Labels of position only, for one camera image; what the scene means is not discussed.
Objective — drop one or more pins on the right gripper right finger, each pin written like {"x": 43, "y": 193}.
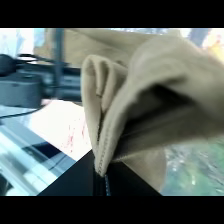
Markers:
{"x": 128, "y": 181}

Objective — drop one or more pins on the beige garment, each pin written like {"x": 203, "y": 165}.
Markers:
{"x": 156, "y": 86}

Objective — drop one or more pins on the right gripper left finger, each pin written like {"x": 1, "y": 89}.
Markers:
{"x": 75, "y": 180}

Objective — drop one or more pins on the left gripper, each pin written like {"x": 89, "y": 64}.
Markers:
{"x": 66, "y": 83}

